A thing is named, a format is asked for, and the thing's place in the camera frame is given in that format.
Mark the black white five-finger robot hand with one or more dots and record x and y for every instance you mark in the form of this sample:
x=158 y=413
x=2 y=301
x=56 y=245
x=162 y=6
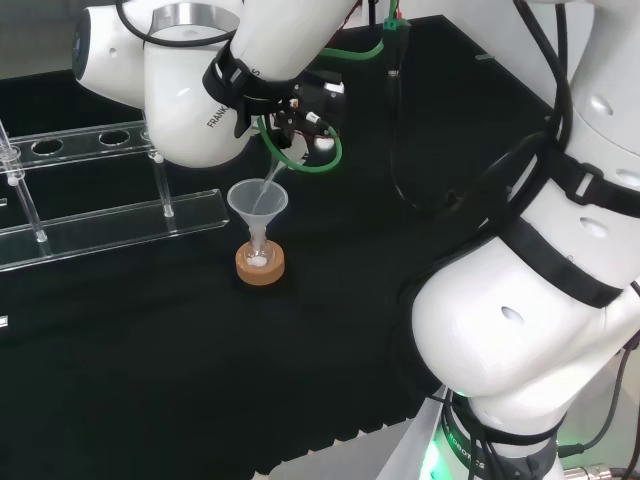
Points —
x=320 y=105

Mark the clear round-bottom flask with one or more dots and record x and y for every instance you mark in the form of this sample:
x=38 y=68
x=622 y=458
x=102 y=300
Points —
x=258 y=255

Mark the clear acrylic funnel stand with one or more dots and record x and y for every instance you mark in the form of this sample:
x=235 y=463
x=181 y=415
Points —
x=100 y=225

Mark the clear tape strip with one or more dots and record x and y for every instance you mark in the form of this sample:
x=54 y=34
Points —
x=485 y=57

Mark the metal cloth clip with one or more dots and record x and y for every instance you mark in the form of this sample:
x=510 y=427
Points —
x=4 y=321

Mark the translucent plastic funnel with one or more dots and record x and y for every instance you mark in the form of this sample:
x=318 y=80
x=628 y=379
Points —
x=257 y=202

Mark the black bench cloth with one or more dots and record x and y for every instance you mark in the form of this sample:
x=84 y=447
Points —
x=175 y=375

